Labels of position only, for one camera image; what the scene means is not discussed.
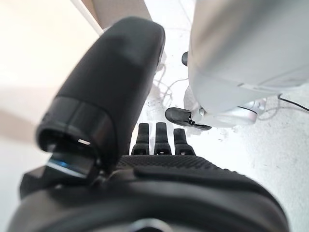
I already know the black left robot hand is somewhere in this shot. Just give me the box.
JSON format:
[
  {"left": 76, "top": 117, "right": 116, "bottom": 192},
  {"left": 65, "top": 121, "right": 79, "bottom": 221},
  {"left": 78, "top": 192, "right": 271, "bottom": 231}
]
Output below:
[{"left": 7, "top": 15, "right": 290, "bottom": 232}]

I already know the grey robot leg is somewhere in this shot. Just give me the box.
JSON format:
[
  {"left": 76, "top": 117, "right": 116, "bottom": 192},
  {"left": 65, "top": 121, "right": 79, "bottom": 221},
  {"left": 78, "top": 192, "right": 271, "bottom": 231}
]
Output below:
[{"left": 183, "top": 0, "right": 309, "bottom": 127}]

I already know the black floor cable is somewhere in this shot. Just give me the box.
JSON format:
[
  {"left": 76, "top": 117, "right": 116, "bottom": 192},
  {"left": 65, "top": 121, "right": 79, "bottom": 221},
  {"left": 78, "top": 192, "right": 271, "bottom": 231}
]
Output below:
[{"left": 277, "top": 94, "right": 309, "bottom": 110}]

